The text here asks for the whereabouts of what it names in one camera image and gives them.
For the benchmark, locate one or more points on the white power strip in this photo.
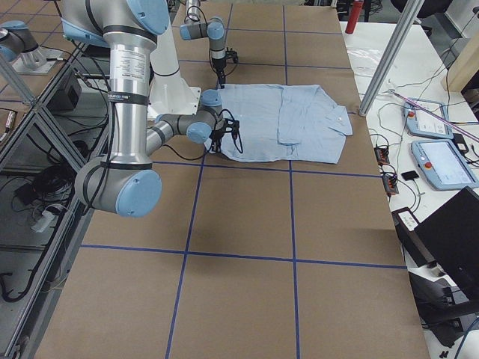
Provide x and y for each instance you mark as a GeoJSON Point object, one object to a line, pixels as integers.
{"type": "Point", "coordinates": [408, 220]}

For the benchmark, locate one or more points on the grey aluminium post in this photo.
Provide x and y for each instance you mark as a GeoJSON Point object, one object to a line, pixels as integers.
{"type": "Point", "coordinates": [394, 44]}

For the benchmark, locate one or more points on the red bottle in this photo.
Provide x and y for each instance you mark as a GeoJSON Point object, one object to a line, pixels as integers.
{"type": "Point", "coordinates": [354, 16]}

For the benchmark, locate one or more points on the upper teach pendant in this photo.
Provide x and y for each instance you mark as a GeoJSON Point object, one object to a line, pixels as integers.
{"type": "Point", "coordinates": [422, 124]}

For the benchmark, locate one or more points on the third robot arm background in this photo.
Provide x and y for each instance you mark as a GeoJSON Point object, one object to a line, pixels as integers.
{"type": "Point", "coordinates": [16, 39]}

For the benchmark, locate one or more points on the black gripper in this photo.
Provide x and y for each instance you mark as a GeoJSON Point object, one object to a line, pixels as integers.
{"type": "Point", "coordinates": [219, 66]}
{"type": "Point", "coordinates": [216, 137]}

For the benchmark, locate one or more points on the black box under frame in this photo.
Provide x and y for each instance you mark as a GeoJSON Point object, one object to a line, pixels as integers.
{"type": "Point", "coordinates": [67, 95]}

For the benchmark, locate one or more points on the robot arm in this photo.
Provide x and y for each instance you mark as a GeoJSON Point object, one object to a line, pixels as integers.
{"type": "Point", "coordinates": [197, 26]}
{"type": "Point", "coordinates": [123, 181]}

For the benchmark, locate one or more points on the light blue button shirt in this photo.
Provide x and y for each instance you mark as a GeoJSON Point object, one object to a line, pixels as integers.
{"type": "Point", "coordinates": [279, 122]}

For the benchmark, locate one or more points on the teach pendant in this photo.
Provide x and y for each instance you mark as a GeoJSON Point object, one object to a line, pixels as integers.
{"type": "Point", "coordinates": [422, 124]}
{"type": "Point", "coordinates": [443, 165]}

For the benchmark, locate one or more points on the small black card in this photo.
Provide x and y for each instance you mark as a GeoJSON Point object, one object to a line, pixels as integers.
{"type": "Point", "coordinates": [410, 176]}

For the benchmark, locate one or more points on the black monitor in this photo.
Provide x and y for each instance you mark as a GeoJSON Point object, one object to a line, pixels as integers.
{"type": "Point", "coordinates": [450, 234]}

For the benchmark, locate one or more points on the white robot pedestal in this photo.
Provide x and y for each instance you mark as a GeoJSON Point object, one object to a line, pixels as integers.
{"type": "Point", "coordinates": [169, 92]}

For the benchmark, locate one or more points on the orange black adapter board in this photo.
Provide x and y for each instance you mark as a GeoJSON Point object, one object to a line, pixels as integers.
{"type": "Point", "coordinates": [381, 154]}

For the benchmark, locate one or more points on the lower teach pendant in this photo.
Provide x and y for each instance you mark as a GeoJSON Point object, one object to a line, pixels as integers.
{"type": "Point", "coordinates": [443, 165]}

